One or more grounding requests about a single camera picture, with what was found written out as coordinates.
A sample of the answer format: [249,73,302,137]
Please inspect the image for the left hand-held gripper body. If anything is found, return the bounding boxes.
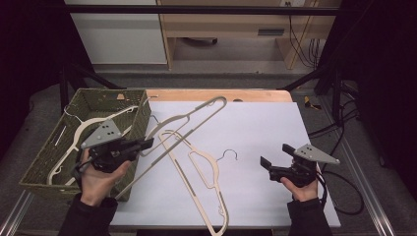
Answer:
[80,118,134,174]

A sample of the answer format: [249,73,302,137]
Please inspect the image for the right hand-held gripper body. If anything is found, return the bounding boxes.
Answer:
[268,143,341,189]

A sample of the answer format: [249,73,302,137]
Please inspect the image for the beige clothes hanger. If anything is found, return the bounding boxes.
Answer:
[158,129,238,236]
[114,95,228,201]
[46,103,141,187]

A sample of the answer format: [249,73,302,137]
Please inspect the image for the green woven basket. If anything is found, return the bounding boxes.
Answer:
[19,88,152,202]

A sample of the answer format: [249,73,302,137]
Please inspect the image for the person's right hand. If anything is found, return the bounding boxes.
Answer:
[279,176,320,203]

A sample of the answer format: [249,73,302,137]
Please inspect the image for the person's left hand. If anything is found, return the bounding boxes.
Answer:
[80,148,133,208]

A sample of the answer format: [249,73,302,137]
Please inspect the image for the white table mat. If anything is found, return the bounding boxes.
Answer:
[110,100,342,229]

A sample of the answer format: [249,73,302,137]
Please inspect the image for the yellow and black tool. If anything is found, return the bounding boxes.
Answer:
[303,95,323,111]

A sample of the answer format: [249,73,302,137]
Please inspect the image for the black metal stand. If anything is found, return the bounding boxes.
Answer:
[59,62,126,114]
[280,64,343,127]

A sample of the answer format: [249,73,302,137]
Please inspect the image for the white cabinet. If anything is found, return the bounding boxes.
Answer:
[64,0,168,65]

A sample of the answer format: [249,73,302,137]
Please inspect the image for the black curtain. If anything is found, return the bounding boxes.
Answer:
[316,0,417,193]
[0,0,94,161]

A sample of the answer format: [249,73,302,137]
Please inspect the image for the grey wheeled base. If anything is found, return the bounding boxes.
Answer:
[181,36,218,46]

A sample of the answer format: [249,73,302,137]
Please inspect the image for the light wooden desk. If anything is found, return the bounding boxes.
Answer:
[156,0,342,71]

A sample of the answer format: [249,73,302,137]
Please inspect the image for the black horizontal bar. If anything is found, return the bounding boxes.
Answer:
[63,4,340,16]

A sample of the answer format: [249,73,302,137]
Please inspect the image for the white power strip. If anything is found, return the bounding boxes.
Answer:
[279,0,307,8]

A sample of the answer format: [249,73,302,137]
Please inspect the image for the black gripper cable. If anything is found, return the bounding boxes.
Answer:
[72,158,91,191]
[315,169,366,216]

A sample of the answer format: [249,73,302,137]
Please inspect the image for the black floor cables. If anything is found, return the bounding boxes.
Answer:
[307,82,362,141]

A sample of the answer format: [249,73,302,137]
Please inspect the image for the aluminium rail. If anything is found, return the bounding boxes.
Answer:
[318,97,397,236]
[0,190,34,236]

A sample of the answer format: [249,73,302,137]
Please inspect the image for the black hanging cables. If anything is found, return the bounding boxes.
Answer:
[288,3,321,69]

